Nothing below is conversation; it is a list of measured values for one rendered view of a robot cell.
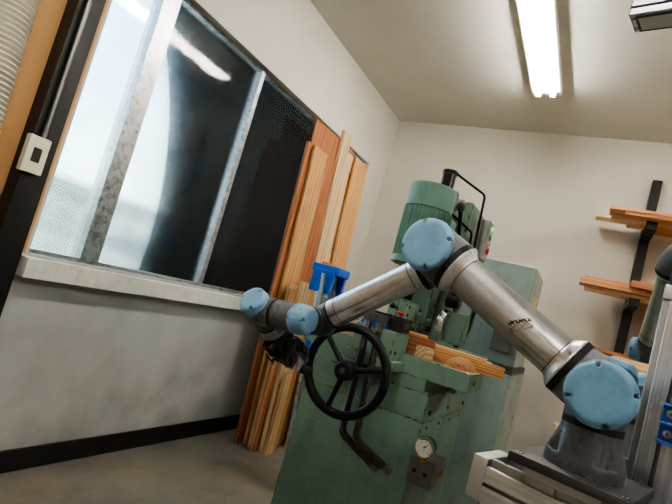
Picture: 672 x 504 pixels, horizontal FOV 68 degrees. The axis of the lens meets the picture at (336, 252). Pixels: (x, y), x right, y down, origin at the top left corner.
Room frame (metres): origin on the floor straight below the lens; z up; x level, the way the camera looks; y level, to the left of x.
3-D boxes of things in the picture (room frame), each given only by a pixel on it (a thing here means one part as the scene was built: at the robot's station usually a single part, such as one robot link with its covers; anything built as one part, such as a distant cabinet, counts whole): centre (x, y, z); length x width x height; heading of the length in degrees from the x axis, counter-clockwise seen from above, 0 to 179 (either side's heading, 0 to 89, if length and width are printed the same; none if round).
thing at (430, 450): (1.51, -0.42, 0.65); 0.06 x 0.04 x 0.08; 61
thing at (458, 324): (1.91, -0.52, 1.02); 0.09 x 0.07 x 0.12; 61
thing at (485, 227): (2.03, -0.57, 1.40); 0.10 x 0.06 x 0.16; 151
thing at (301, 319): (1.26, 0.05, 0.94); 0.11 x 0.11 x 0.08; 60
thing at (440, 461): (1.57, -0.45, 0.58); 0.12 x 0.08 x 0.08; 151
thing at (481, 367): (1.76, -0.40, 0.92); 0.54 x 0.02 x 0.04; 61
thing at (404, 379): (1.77, -0.26, 0.82); 0.40 x 0.21 x 0.04; 61
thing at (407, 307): (1.84, -0.30, 1.03); 0.14 x 0.07 x 0.09; 151
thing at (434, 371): (1.71, -0.26, 0.87); 0.61 x 0.30 x 0.06; 61
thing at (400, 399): (1.93, -0.35, 0.76); 0.57 x 0.45 x 0.09; 151
